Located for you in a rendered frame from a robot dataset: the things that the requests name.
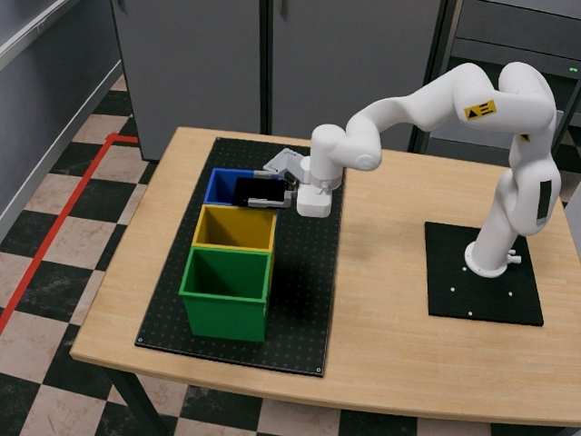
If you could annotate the yellow open-top bin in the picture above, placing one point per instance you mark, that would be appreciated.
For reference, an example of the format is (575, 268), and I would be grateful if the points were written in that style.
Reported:
(237, 228)

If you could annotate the green open-top bin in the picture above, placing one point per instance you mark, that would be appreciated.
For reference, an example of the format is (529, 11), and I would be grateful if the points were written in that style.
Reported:
(227, 275)

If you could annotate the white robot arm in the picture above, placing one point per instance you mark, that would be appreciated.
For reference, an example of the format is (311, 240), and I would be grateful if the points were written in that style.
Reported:
(533, 185)

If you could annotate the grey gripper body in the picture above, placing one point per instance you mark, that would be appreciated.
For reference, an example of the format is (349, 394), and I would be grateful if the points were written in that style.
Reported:
(312, 201)

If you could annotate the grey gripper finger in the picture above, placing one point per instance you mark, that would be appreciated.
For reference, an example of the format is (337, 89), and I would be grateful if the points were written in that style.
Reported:
(286, 203)
(267, 175)

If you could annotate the blue bin with label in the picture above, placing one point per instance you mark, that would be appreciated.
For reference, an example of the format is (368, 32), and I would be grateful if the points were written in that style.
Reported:
(221, 187)

